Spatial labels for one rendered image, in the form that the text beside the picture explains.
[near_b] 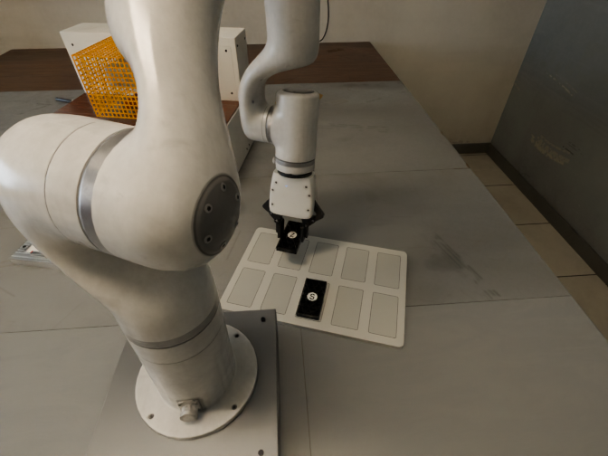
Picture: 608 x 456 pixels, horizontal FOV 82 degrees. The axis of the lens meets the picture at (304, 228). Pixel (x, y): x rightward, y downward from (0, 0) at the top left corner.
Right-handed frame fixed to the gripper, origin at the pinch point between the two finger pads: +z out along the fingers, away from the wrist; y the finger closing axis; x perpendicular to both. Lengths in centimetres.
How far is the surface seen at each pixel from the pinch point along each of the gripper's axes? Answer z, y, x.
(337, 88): -15, -12, 114
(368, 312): 10.0, 20.9, -10.8
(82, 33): -36, -77, 30
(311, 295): 8.8, 8.1, -10.8
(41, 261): 10, -57, -19
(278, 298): 10.3, 0.9, -12.3
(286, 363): 14.1, 7.0, -25.3
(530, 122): 11, 113, 219
